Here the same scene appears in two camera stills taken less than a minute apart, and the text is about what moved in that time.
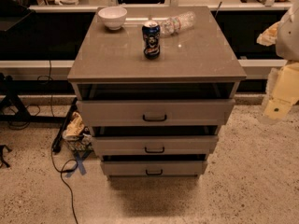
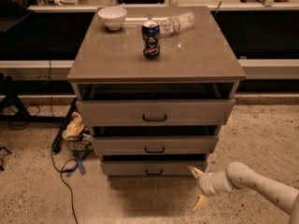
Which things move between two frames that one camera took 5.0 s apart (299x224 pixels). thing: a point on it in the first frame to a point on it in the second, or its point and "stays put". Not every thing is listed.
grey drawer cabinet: x=154 y=84 stays put
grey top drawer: x=154 y=112 stays put
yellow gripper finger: x=268 y=37 to x=197 y=173
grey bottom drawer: x=153 y=168 stays put
